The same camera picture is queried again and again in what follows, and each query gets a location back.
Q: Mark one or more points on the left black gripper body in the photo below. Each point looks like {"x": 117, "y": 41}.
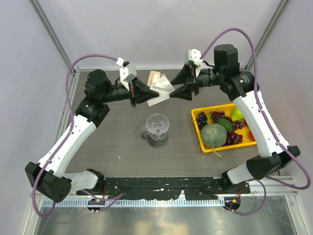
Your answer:
{"x": 132, "y": 92}

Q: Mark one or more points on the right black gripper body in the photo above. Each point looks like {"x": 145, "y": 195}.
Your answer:
{"x": 192, "y": 79}

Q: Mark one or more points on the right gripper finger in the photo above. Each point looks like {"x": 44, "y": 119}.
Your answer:
{"x": 183, "y": 92}
{"x": 182, "y": 76}

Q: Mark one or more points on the white paper coffee filter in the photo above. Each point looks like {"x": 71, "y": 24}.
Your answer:
{"x": 164, "y": 88}

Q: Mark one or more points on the clear plastic coffee dripper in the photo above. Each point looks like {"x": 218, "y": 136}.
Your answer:
{"x": 157, "y": 126}

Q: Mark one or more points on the grey glass coffee server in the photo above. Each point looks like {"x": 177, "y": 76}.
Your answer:
{"x": 152, "y": 142}

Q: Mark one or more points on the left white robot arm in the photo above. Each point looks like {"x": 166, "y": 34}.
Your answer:
{"x": 48, "y": 176}

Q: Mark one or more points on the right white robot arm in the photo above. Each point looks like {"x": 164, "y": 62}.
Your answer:
{"x": 274, "y": 151}

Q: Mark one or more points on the coffee filter paper pack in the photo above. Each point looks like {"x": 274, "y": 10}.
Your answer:
{"x": 154, "y": 76}

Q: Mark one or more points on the black grape bunch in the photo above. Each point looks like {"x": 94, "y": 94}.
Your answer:
{"x": 201, "y": 120}

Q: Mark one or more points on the green lime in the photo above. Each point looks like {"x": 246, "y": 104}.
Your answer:
{"x": 224, "y": 123}

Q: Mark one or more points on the netted green melon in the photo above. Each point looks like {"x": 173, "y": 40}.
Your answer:
{"x": 213, "y": 135}

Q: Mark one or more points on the green pear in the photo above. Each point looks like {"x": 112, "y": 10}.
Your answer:
{"x": 236, "y": 115}

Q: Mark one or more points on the purple grape bunch upper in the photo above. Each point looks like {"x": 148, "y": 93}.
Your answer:
{"x": 221, "y": 114}

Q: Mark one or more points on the purple grape bunch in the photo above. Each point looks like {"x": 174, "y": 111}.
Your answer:
{"x": 233, "y": 138}
{"x": 221, "y": 114}

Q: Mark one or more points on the purple grape bunch lower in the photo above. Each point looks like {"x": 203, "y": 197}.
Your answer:
{"x": 233, "y": 138}

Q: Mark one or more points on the red apple lower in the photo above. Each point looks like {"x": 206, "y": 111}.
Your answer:
{"x": 252, "y": 136}

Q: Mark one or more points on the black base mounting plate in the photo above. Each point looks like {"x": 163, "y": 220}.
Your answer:
{"x": 166, "y": 188}

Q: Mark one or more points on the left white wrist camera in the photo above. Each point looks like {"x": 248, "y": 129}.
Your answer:
{"x": 127, "y": 72}

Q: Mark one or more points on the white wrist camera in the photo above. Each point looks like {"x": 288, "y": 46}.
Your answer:
{"x": 194, "y": 55}
{"x": 127, "y": 72}

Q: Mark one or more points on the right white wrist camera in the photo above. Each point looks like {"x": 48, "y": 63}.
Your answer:
{"x": 194, "y": 55}

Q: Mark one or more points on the white slotted cable duct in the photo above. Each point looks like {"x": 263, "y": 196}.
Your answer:
{"x": 180, "y": 202}

